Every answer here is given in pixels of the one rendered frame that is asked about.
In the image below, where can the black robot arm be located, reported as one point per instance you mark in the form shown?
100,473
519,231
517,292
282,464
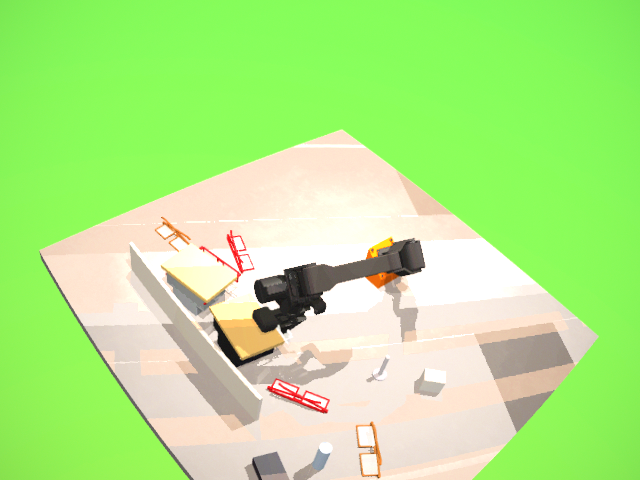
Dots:
308,282

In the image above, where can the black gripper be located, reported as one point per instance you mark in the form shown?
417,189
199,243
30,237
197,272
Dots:
288,315

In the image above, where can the grey flat panel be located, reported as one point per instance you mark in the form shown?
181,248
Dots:
217,362

